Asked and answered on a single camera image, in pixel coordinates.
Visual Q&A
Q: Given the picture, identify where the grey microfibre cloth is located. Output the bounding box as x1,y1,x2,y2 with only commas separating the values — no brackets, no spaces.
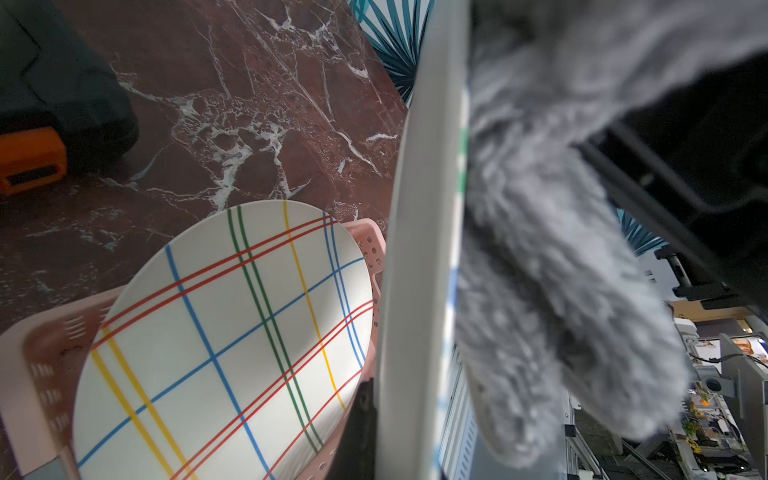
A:
456,1,767,468

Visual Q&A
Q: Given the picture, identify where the colourful squiggle pattern plate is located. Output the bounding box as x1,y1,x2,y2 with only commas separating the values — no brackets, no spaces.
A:
375,1,471,479

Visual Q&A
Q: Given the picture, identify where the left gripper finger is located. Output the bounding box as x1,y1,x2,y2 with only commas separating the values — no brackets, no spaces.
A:
338,379,377,480

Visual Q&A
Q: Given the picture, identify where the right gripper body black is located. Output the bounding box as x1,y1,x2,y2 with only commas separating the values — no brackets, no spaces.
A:
578,53,767,310

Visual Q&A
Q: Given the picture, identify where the white plaid striped plate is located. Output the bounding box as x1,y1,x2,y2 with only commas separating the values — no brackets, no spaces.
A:
71,199,376,480

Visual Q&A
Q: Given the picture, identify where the black plastic tool case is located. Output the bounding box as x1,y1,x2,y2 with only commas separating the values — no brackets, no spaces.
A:
1,1,139,196

